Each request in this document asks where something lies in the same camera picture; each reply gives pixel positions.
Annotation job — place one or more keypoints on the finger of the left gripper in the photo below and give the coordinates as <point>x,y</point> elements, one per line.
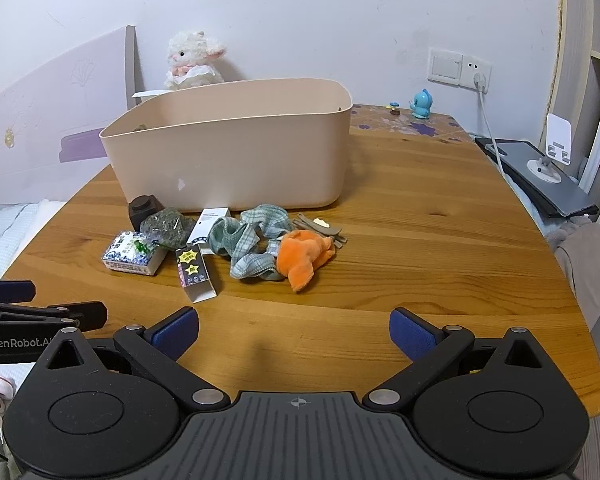
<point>12,292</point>

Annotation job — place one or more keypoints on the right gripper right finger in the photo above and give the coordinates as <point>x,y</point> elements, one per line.
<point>433,352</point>

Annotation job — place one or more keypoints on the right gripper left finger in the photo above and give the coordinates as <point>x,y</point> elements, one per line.
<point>154,352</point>

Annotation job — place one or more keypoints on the blue white patterned box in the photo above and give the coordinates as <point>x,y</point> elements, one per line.
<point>133,252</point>

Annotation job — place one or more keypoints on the dark green crinkled bag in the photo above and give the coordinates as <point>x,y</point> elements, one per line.
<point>167,228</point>

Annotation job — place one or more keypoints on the green plaid scrunchie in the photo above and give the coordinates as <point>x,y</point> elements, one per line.
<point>251,243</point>

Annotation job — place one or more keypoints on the black small bottle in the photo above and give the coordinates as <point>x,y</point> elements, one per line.
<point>142,207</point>

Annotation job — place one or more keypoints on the orange plush toy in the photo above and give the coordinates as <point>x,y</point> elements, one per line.
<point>300,254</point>

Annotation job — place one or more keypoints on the black box yellow stars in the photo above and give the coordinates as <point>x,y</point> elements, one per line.
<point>193,274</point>

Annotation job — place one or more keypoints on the white slim carton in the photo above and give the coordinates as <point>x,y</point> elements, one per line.
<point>200,232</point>

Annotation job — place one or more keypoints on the lilac bed headboard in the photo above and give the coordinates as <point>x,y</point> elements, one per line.
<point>50,120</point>

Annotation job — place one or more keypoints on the beige cloth pile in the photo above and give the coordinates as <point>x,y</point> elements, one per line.
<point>576,247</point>

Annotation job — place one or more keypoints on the dark grey laptop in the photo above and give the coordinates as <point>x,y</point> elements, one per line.
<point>547,186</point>

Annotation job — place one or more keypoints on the purple flower table mat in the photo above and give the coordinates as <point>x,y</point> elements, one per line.
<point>442,127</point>

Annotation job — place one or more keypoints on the beige plastic storage bin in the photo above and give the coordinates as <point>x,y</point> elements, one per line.
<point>236,145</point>

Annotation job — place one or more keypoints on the tiny mushroom figurine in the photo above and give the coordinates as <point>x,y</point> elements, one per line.
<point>394,108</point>

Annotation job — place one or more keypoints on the blue cartoon figurine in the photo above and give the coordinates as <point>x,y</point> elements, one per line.
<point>421,104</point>

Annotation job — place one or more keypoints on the white phone stand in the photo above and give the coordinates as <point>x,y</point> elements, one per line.
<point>557,149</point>

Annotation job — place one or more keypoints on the white plush lamb toy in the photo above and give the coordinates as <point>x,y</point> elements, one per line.
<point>191,57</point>

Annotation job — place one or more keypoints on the white wall switch socket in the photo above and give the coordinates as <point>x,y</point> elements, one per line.
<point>458,70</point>

